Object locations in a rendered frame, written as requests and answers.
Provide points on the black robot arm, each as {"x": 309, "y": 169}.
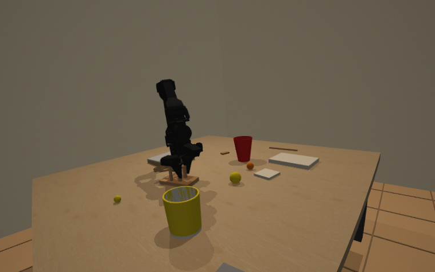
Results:
{"x": 175, "y": 111}

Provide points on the dark red cup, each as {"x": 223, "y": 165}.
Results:
{"x": 243, "y": 148}

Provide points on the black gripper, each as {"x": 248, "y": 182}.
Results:
{"x": 175, "y": 161}

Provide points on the yellow cylindrical cup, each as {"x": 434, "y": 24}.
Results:
{"x": 183, "y": 211}

